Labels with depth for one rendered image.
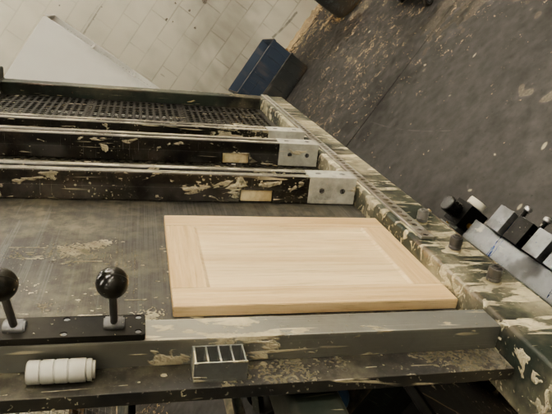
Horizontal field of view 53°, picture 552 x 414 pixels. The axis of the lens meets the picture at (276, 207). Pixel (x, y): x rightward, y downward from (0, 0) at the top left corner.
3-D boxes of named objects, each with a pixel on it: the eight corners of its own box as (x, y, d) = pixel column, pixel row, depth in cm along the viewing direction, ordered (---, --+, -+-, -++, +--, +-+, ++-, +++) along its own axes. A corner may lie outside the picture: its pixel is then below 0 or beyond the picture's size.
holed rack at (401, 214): (434, 239, 112) (434, 236, 112) (420, 239, 111) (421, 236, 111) (266, 95, 262) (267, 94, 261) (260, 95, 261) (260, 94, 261)
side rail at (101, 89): (259, 121, 257) (260, 98, 253) (2, 107, 230) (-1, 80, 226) (255, 118, 264) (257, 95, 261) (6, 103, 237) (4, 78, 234)
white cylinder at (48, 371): (25, 390, 66) (94, 386, 68) (23, 370, 65) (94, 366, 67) (29, 374, 69) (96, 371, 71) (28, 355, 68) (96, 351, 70)
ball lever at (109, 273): (128, 341, 72) (128, 287, 62) (98, 342, 71) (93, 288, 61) (129, 315, 75) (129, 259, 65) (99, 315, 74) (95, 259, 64)
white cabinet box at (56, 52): (255, 162, 495) (43, 14, 415) (218, 213, 502) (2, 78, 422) (242, 146, 551) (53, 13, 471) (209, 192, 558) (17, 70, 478)
